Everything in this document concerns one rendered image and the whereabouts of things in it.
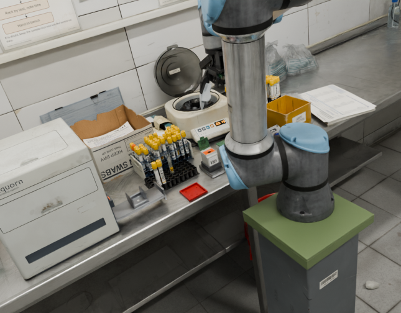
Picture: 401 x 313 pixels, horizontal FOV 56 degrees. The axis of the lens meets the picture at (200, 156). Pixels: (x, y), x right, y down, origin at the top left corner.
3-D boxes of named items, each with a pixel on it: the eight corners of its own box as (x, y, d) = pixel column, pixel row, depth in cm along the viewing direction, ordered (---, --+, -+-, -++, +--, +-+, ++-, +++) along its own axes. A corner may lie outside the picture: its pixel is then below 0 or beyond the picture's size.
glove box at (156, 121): (162, 156, 145) (156, 135, 140) (137, 137, 163) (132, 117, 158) (189, 144, 150) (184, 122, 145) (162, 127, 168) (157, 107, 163)
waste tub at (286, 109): (287, 139, 139) (285, 115, 134) (262, 129, 149) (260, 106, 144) (312, 125, 144) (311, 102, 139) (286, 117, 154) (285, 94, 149)
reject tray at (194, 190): (189, 202, 117) (189, 200, 117) (179, 192, 122) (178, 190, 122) (207, 192, 120) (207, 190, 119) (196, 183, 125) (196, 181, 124)
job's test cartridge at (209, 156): (210, 171, 127) (207, 156, 124) (203, 166, 131) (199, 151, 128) (220, 167, 128) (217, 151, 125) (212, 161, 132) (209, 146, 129)
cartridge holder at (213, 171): (212, 178, 126) (211, 169, 124) (199, 168, 133) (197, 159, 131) (225, 172, 128) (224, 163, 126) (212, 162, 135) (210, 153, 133)
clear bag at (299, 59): (286, 78, 191) (284, 51, 184) (274, 69, 206) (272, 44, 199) (323, 69, 192) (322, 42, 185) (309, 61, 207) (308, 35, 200)
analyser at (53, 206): (25, 282, 100) (-30, 193, 85) (10, 230, 121) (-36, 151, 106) (129, 227, 112) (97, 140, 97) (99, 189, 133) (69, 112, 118)
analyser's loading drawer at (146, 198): (106, 230, 109) (101, 217, 107) (99, 220, 114) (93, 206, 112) (166, 199, 117) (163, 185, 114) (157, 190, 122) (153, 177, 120)
